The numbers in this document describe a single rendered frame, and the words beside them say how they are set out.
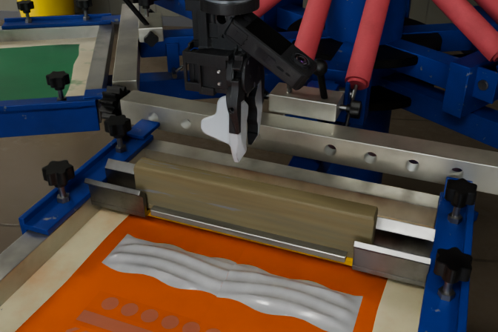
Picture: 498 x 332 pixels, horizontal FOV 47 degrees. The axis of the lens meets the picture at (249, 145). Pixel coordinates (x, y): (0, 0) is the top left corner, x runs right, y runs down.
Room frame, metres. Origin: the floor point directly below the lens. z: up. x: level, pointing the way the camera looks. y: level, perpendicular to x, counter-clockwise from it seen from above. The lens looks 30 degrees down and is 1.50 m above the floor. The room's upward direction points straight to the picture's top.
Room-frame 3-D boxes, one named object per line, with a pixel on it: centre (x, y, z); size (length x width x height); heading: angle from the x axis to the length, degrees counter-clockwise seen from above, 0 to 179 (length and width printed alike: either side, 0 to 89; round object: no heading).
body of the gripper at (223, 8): (0.67, 0.03, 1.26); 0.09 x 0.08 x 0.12; 70
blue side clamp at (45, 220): (0.78, 0.25, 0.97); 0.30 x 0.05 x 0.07; 159
